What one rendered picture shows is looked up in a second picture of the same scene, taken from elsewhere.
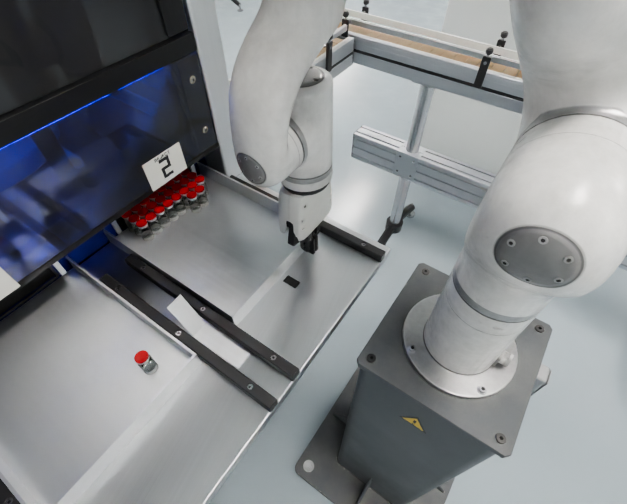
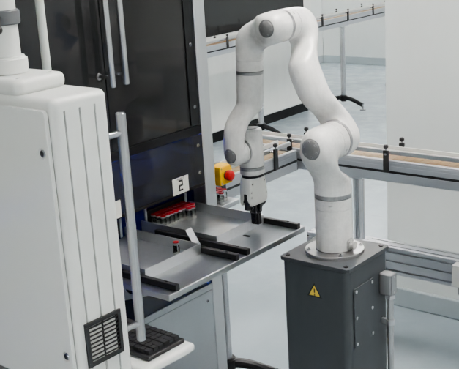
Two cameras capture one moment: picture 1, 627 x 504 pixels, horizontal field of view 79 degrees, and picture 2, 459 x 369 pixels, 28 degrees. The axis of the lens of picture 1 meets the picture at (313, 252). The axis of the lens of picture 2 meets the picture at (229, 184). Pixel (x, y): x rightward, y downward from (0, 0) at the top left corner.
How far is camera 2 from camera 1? 2.56 m
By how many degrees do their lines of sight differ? 35
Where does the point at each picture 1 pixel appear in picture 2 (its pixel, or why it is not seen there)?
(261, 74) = (236, 121)
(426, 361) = (315, 252)
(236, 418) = (219, 262)
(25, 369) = not seen: hidden behind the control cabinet
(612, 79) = (331, 111)
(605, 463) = not seen: outside the picture
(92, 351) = (146, 252)
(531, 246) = (307, 145)
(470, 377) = (336, 254)
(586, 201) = (315, 132)
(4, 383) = not seen: hidden behind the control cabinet
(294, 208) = (247, 185)
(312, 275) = (258, 233)
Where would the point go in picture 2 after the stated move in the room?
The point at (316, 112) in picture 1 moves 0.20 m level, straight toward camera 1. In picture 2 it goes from (255, 138) to (252, 153)
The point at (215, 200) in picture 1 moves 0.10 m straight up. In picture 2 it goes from (200, 217) to (198, 190)
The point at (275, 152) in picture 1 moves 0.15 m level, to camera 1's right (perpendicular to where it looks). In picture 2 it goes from (239, 146) to (286, 144)
